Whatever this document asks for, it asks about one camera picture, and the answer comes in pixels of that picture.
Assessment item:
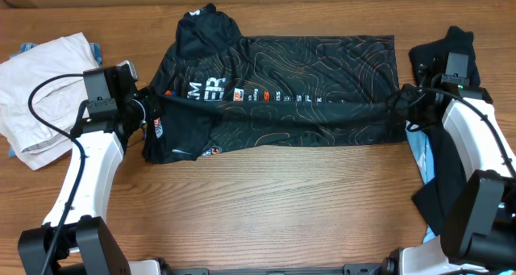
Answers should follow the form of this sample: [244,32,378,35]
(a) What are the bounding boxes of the black orange patterned jersey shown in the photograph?
[143,4,406,164]

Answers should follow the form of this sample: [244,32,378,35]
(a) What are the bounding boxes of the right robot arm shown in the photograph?
[376,52,515,274]

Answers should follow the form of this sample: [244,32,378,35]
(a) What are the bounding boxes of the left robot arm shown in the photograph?
[18,60,169,274]

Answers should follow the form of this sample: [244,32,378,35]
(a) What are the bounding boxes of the light blue t-shirt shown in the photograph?
[406,123,440,243]

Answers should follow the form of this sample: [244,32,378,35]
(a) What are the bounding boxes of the plain black garment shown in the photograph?
[409,26,481,237]

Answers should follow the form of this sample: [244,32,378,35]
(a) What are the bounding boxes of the white folded shorts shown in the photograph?
[1,32,99,170]

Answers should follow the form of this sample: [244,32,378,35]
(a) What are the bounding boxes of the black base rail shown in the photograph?
[161,263,381,275]

